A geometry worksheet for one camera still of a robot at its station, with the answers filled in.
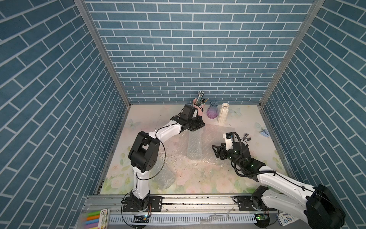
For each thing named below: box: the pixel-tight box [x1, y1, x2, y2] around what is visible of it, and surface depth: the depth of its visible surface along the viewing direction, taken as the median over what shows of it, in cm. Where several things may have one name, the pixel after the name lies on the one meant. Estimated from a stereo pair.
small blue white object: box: [259, 129, 270, 138], surface depth 104 cm
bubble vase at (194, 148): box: [186, 126, 204, 160], surface depth 89 cm
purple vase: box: [206, 100, 219, 120], surface depth 107 cm
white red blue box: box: [275, 212, 300, 227], surface depth 70 cm
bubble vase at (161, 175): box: [148, 154, 176, 190], surface depth 78 cm
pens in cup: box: [196, 90, 205, 106], surface depth 110 cm
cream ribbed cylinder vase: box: [217, 102, 230, 126], surface depth 101 cm
